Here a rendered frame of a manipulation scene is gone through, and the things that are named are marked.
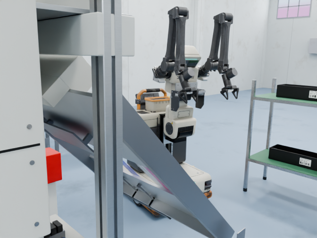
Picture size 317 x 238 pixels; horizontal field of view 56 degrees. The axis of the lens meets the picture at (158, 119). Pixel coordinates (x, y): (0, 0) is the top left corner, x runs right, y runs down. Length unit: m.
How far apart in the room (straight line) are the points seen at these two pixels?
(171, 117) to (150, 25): 5.83
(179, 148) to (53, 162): 1.44
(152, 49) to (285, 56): 6.69
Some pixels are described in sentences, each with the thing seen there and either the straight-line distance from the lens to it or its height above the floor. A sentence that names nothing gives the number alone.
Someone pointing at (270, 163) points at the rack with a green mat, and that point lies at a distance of 2.98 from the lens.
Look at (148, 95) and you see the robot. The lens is 2.88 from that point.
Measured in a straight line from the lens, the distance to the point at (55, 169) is 1.74.
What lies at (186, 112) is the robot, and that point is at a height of 0.85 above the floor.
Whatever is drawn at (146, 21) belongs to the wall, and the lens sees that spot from 7.99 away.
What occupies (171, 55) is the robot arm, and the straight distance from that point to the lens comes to 2.17.
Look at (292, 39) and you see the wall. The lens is 13.19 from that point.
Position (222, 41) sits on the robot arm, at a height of 1.42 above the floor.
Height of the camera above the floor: 1.31
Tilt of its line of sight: 12 degrees down
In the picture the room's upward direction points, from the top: 1 degrees clockwise
